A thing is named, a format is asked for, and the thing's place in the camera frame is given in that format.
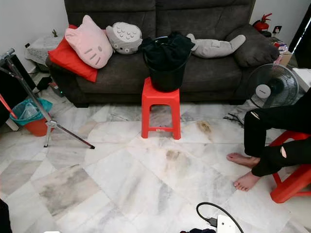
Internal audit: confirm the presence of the side table with lace cloth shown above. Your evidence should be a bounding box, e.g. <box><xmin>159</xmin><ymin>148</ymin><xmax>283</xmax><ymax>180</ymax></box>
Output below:
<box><xmin>25</xmin><ymin>35</ymin><xmax>61</xmax><ymax>66</ymax></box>

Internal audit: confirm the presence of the seated person in black trousers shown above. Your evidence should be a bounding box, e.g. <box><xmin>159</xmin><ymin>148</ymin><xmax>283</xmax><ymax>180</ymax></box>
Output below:
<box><xmin>226</xmin><ymin>86</ymin><xmax>311</xmax><ymax>192</ymax></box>

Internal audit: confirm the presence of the silver metal clothes rack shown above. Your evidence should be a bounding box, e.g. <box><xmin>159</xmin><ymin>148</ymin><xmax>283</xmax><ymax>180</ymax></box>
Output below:
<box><xmin>0</xmin><ymin>48</ymin><xmax>95</xmax><ymax>150</ymax></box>

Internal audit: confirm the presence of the red cushion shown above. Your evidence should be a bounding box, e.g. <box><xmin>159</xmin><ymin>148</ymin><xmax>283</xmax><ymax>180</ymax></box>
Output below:
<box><xmin>49</xmin><ymin>25</ymin><xmax>99</xmax><ymax>83</ymax></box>

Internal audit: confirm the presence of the dark grey fabric sofa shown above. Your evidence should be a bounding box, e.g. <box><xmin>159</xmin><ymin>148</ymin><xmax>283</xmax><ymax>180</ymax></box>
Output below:
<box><xmin>46</xmin><ymin>0</ymin><xmax>280</xmax><ymax>107</ymax></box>

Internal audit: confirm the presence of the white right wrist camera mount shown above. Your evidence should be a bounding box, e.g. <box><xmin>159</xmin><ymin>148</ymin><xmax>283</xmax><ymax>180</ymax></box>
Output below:
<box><xmin>216</xmin><ymin>215</ymin><xmax>238</xmax><ymax>233</ymax></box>

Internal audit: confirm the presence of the red fire extinguisher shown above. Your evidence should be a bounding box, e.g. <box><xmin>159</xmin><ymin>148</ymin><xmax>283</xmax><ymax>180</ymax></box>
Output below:
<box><xmin>253</xmin><ymin>13</ymin><xmax>273</xmax><ymax>32</ymax></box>

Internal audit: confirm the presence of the red bin with teal bag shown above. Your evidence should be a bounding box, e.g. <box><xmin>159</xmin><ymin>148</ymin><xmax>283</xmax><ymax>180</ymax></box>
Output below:
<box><xmin>11</xmin><ymin>97</ymin><xmax>53</xmax><ymax>137</ymax></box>

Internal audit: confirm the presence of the grey round totoro pillow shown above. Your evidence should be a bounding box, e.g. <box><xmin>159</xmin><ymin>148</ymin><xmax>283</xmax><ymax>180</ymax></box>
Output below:
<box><xmin>105</xmin><ymin>22</ymin><xmax>143</xmax><ymax>55</ymax></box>

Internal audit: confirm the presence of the black plastic bucket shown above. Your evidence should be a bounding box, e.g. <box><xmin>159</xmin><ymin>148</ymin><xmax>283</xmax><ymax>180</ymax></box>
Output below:
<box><xmin>143</xmin><ymin>38</ymin><xmax>190</xmax><ymax>93</ymax></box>

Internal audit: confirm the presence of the black television console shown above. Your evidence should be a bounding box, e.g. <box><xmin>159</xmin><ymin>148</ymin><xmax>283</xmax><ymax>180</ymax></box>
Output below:
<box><xmin>0</xmin><ymin>56</ymin><xmax>30</xmax><ymax>127</ymax></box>

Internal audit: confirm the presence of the black standing fan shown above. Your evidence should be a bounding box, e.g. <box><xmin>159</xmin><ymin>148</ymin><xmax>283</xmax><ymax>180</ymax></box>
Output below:
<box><xmin>245</xmin><ymin>63</ymin><xmax>299</xmax><ymax>110</ymax></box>

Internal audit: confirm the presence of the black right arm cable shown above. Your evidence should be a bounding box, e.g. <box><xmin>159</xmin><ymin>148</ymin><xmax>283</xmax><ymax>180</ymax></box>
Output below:
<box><xmin>196</xmin><ymin>202</ymin><xmax>244</xmax><ymax>233</ymax></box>

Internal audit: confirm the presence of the pink cat face pillow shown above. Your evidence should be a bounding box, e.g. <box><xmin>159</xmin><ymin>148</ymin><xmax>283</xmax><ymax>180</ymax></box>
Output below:
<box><xmin>65</xmin><ymin>15</ymin><xmax>113</xmax><ymax>69</ymax></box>

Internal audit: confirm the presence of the grey long totoro pillow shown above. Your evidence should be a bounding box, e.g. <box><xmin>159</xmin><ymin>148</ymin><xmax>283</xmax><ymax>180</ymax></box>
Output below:
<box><xmin>187</xmin><ymin>33</ymin><xmax>247</xmax><ymax>59</ymax></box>

